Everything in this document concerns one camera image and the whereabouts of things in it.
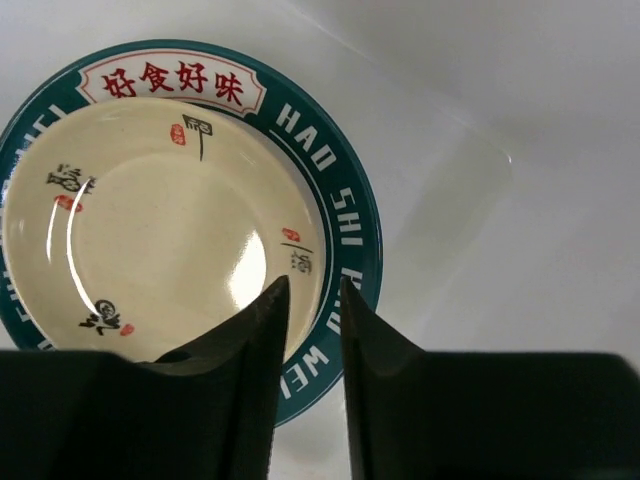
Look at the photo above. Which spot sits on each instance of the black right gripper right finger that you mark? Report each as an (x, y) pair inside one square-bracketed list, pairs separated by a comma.
[(417, 414)]

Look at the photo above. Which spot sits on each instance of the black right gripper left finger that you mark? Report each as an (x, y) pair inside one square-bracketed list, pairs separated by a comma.
[(205, 410)]

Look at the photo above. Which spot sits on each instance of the beige plate with calligraphy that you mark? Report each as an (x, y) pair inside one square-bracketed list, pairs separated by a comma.
[(135, 226)]

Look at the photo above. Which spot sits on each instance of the white plate teal lettered rim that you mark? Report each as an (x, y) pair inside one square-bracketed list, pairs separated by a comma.
[(263, 99)]

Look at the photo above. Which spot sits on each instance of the translucent plastic bin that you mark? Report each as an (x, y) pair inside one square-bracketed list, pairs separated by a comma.
[(500, 139)]

